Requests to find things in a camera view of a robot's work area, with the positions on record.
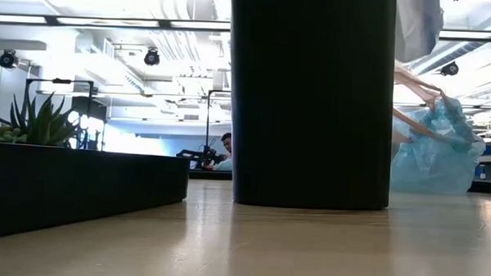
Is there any black plastic trash can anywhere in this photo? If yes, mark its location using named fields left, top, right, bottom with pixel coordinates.
left=223, top=0, right=399, bottom=213

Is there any black shallow tray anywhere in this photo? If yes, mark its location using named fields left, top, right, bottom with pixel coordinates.
left=0, top=141, right=192, bottom=248

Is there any blue plastic trash bag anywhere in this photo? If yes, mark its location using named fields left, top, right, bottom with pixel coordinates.
left=390, top=63, right=490, bottom=198

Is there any white plastic trash bag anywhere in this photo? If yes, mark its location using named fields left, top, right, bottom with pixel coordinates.
left=394, top=0, right=445, bottom=66

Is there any person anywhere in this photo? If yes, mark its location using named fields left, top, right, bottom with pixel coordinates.
left=211, top=131, right=233, bottom=172

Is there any thin black pole stand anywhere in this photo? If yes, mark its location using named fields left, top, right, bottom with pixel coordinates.
left=205, top=89, right=232, bottom=155

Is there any black ceiling spotlight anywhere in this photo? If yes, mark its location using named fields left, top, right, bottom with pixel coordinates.
left=143, top=47, right=161, bottom=67
left=439, top=61, right=460, bottom=79
left=0, top=49, right=19, bottom=70

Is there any green artificial succulent plant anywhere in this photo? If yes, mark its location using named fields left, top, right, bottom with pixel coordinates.
left=0, top=90, right=83, bottom=147

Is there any black aluminium table frame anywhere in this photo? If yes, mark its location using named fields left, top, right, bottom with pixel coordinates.
left=188, top=168, right=491, bottom=196

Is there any black stand frame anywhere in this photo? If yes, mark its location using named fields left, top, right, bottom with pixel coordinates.
left=22, top=76, right=109, bottom=151

